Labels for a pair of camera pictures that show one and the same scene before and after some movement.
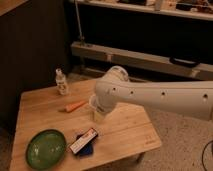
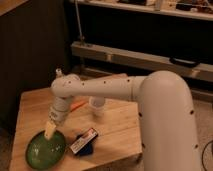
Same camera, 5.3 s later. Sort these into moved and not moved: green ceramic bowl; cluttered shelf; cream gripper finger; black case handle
Moved: cream gripper finger
Not moved: black case handle; green ceramic bowl; cluttered shelf
